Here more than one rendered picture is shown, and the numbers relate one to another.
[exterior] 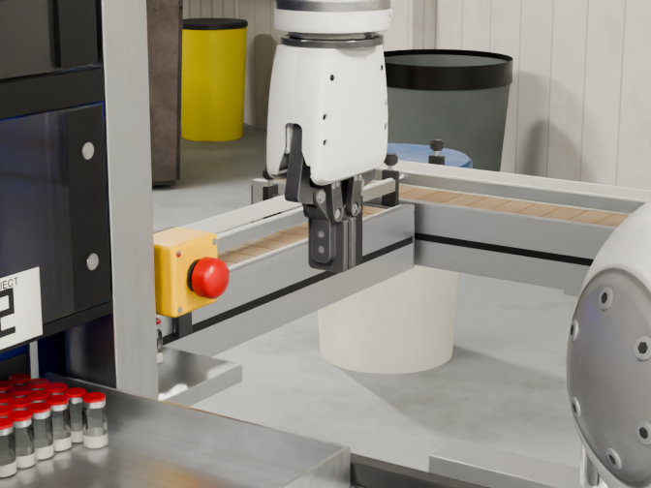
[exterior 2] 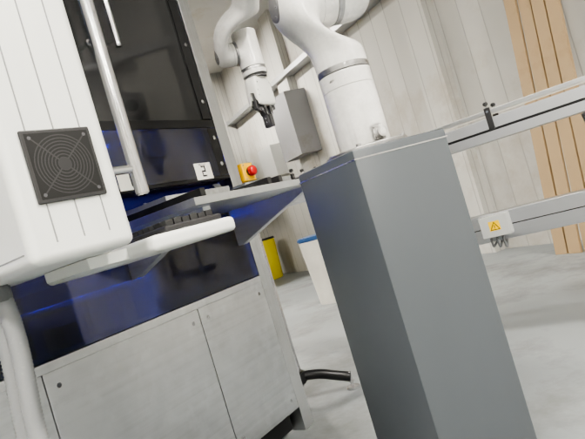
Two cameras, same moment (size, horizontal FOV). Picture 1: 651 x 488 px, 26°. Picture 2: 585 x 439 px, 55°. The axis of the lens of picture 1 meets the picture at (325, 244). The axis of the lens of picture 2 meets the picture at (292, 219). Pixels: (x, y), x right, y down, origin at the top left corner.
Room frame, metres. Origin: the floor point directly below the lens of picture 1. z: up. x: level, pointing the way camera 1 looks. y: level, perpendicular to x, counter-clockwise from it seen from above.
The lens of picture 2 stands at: (-0.84, 0.00, 0.76)
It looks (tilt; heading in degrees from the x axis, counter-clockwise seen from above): 0 degrees down; 1
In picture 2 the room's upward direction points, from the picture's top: 17 degrees counter-clockwise
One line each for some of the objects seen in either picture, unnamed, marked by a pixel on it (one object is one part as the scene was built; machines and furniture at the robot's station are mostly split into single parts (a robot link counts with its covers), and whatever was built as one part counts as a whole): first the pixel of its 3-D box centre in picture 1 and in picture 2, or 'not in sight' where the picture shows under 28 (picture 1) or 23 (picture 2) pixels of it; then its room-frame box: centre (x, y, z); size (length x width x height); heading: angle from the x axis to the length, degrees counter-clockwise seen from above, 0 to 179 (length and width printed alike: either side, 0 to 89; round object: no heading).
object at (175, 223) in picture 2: not in sight; (138, 239); (0.36, 0.34, 0.82); 0.40 x 0.14 x 0.02; 49
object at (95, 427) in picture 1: (94, 420); not in sight; (1.17, 0.20, 0.90); 0.02 x 0.02 x 0.05
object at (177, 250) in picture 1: (170, 270); (242, 173); (1.35, 0.15, 0.99); 0.08 x 0.07 x 0.07; 57
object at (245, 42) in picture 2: not in sight; (246, 50); (1.02, 0.00, 1.36); 0.09 x 0.08 x 0.13; 108
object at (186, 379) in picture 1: (151, 378); not in sight; (1.38, 0.18, 0.87); 0.14 x 0.13 x 0.02; 57
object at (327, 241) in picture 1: (319, 229); (265, 117); (1.01, 0.00, 1.12); 0.03 x 0.03 x 0.07; 57
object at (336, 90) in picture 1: (331, 100); (259, 91); (1.03, 0.00, 1.21); 0.10 x 0.07 x 0.11; 147
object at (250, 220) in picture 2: not in sight; (272, 217); (1.09, 0.08, 0.79); 0.34 x 0.03 x 0.13; 57
